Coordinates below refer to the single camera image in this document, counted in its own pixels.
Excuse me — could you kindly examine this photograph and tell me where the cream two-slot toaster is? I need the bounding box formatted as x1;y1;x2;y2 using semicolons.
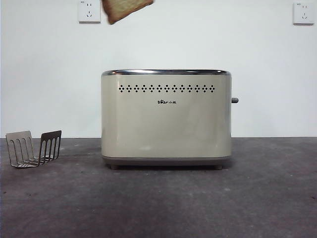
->
101;69;233;171

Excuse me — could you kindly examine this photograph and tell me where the brown bread slice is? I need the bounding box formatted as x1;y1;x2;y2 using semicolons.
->
101;0;156;25

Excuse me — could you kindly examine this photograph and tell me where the slotted metal bread rack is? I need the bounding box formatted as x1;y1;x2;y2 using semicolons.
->
5;130;62;169

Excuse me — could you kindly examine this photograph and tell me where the white wall socket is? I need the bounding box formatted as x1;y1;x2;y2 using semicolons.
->
78;0;102;24
293;2;315;26

